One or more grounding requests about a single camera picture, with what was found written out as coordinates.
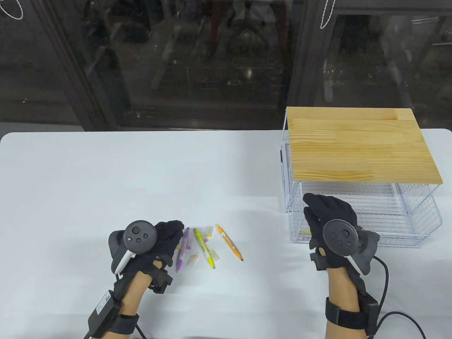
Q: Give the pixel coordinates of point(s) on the person's right forearm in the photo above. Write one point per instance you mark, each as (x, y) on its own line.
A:
(340, 286)

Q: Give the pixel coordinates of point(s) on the dark window frame post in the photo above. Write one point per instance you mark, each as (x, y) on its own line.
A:
(303, 70)
(88, 88)

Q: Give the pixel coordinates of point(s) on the cluster of clear highlighter caps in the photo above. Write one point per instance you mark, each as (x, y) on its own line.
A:
(193, 260)

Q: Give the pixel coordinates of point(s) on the light wooden board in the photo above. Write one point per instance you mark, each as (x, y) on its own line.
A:
(360, 148)

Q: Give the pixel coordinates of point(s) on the purple double-ended highlighter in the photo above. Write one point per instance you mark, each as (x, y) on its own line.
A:
(183, 250)

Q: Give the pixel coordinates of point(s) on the person's left forearm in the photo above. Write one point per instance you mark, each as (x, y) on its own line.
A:
(136, 291)

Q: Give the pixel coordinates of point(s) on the black and white controller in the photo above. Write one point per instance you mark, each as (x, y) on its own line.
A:
(339, 236)
(139, 236)

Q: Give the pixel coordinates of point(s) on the black labelled wrist camera box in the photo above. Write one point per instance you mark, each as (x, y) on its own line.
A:
(104, 312)

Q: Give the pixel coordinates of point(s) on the person's left hand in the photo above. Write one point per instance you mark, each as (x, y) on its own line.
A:
(169, 233)

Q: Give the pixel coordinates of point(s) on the orange double-ended highlighter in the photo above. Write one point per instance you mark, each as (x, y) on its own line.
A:
(229, 243)

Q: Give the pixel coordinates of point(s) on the person's right hand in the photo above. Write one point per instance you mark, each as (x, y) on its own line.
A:
(328, 208)

